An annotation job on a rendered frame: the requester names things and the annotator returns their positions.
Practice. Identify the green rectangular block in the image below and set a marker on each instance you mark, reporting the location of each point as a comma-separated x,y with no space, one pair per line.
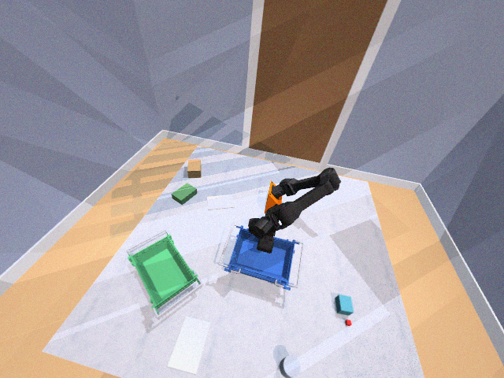
184,193

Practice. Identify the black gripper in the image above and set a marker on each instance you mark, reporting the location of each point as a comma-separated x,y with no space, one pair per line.
266,243

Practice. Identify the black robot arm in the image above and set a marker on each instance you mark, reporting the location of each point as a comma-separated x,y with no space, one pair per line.
324,184

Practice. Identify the teal cube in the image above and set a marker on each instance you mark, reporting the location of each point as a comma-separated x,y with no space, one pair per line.
344,304

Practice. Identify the grey cylinder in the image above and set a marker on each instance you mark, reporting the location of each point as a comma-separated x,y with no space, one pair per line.
290,366

